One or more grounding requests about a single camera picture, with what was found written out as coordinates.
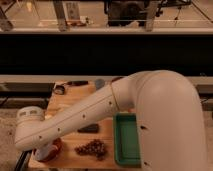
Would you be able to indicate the purple bowl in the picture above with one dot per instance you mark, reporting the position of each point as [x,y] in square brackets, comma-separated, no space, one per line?
[116,79]

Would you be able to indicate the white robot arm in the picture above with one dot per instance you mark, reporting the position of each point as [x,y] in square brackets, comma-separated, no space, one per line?
[169,117]

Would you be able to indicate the red bowl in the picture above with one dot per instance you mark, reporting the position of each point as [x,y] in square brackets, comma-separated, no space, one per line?
[56,147]

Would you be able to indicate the black chair armrest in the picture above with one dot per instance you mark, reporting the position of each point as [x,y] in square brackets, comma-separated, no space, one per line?
[21,160]

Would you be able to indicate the blue cup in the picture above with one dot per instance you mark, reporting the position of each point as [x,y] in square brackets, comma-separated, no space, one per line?
[99,83]

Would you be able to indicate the green plastic tray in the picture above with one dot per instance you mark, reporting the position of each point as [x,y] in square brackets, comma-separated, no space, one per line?
[126,147]

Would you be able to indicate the black rectangular block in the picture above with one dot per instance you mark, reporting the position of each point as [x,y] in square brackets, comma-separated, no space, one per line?
[92,128]

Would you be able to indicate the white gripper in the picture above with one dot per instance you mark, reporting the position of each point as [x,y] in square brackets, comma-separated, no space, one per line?
[43,152]

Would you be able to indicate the dark machine behind glass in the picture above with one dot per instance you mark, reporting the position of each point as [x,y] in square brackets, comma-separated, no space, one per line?
[124,12]

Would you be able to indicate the black handled tool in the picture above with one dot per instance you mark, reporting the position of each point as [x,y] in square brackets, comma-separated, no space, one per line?
[77,83]

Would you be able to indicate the bunch of dark grapes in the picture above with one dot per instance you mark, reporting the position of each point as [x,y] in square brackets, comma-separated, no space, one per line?
[95,148]

